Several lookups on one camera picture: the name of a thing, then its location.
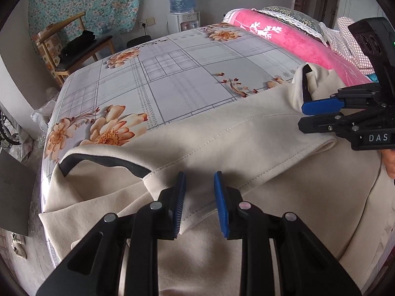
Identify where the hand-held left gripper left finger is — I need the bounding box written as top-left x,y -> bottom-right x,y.
35,171 -> 187,296

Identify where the white water dispenser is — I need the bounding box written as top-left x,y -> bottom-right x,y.
167,12 -> 201,33

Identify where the beige coat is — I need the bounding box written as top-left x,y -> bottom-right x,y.
39,62 -> 395,296

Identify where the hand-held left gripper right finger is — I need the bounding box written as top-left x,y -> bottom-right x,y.
214,171 -> 361,296

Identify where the wooden chair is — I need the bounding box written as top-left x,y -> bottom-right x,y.
37,12 -> 115,87

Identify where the pink floral blanket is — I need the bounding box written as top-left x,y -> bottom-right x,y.
221,9 -> 372,87

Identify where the white plastic bag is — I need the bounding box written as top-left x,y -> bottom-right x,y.
30,86 -> 59,133

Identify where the teal floral wall cloth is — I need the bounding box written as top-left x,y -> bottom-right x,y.
28,0 -> 158,37

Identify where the black round stool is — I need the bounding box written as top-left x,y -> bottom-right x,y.
126,35 -> 152,48

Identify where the grey cabinet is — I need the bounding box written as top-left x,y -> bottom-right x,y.
0,148 -> 37,236

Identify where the checkered cardboard box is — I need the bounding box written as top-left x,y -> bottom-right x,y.
32,26 -> 62,77

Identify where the green floral lace pillow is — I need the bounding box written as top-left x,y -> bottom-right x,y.
251,5 -> 332,47

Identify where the pink white waffle blanket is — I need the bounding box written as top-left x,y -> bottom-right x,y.
327,17 -> 375,74

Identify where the person's right hand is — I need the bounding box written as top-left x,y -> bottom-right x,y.
383,149 -> 395,179

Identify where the wheelchair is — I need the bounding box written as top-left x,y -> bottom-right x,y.
0,103 -> 22,145

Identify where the black bag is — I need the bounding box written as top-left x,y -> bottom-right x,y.
60,31 -> 96,59

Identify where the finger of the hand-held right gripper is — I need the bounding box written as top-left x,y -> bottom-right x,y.
298,106 -> 389,137
301,83 -> 386,114

